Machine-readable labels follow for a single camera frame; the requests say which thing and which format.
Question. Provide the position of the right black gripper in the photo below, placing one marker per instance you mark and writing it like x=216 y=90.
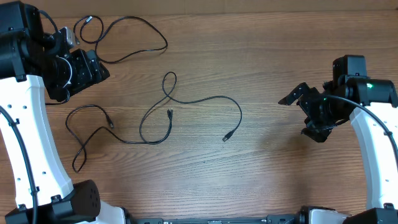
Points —
x=321 y=135

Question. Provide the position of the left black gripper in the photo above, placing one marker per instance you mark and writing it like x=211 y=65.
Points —
x=92 y=71

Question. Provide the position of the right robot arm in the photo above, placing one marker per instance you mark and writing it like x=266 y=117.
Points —
x=370 y=105

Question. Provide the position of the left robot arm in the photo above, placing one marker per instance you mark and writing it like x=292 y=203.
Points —
x=36 y=65

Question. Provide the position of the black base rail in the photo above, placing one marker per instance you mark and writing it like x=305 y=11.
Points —
x=242 y=220

